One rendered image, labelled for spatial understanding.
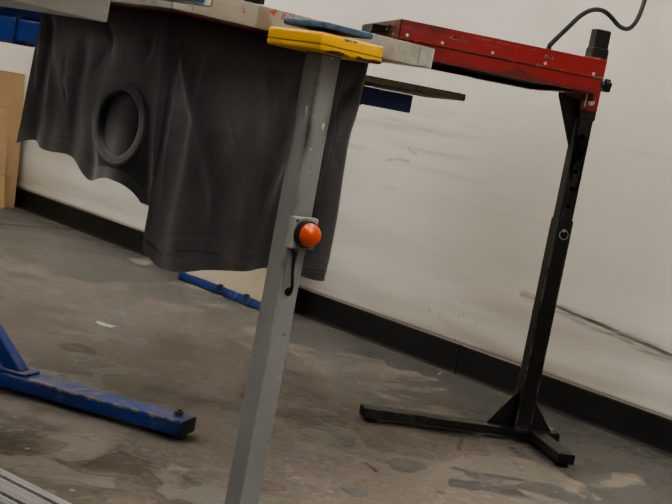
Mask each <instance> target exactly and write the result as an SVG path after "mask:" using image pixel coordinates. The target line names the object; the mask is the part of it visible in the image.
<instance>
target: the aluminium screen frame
mask: <svg viewBox="0 0 672 504"><path fill-rule="evenodd" d="M110 4H116V5H125V6H134V7H143V8H152V9H161V10H169V11H178V12H182V13H187V14H191V15H195V16H200V17H204V18H208V19H212V20H217V21H221V22H225V23H230V24H234V25H238V26H242V27H247V28H251V29H255V30H260V31H264V32H269V28H270V27H271V26H274V27H283V28H291V29H300V30H308V29H304V28H300V27H296V26H292V25H288V24H285V23H284V18H286V17H287V18H296V19H306V20H315V21H322V20H318V19H314V18H310V17H306V16H302V15H298V14H294V13H290V12H286V11H282V10H278V9H274V8H270V7H266V6H262V5H258V4H254V3H250V2H246V1H242V0H213V3H212V6H211V7H206V6H199V5H191V4H183V3H176V2H169V1H162V0H110ZM308 31H311V30H308ZM372 34H373V38H372V39H371V40H369V39H361V38H352V37H345V38H349V39H353V40H357V41H361V42H365V43H369V44H373V45H378V46H382V47H383V48H384V52H383V57H382V58H381V59H384V60H388V61H392V62H397V63H392V62H384V61H382V63H390V64H397V65H404V66H411V67H419V68H426V69H431V67H432V62H433V56H434V51H435V49H433V48H429V47H425V46H421V45H417V44H413V43H409V42H405V41H401V40H397V39H393V38H389V37H385V36H381V35H377V34H374V33H372ZM399 63H401V64H399Z"/></svg>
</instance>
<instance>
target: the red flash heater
mask: <svg viewBox="0 0 672 504"><path fill-rule="evenodd" d="M369 24H379V25H386V26H388V25H390V30H389V33H381V32H374V31H372V32H371V33H374V34H377V35H381V36H385V37H389V38H393V39H397V40H401V41H405V42H409V43H413V44H417V45H421V46H425V47H429V48H433V49H435V51H434V56H433V62H432V67H431V70H437V71H442V72H447V73H452V74H457V75H462V76H467V77H472V78H477V79H482V80H487V81H492V82H497V83H502V84H507V85H512V86H517V87H522V88H527V89H532V90H537V91H553V92H559V91H560V92H563V93H564V94H566V95H568V96H571V97H573V98H575V99H577V100H582V101H585V98H586V93H587V94H588V97H587V101H595V97H596V94H598V91H599V86H600V81H601V80H603V79H604V74H605V69H606V64H607V61H604V60H602V58H590V57H585V56H580V55H575V54H570V53H566V52H561V51H556V50H551V49H546V48H541V47H536V46H532V45H527V44H522V43H517V42H512V41H507V40H503V39H498V38H493V37H488V36H483V35H478V34H473V33H469V32H464V31H459V30H454V29H449V28H444V27H440V26H435V25H430V24H425V23H420V22H415V21H410V20H406V19H397V20H390V21H383V22H376V23H369ZM369 24H363V25H369Z"/></svg>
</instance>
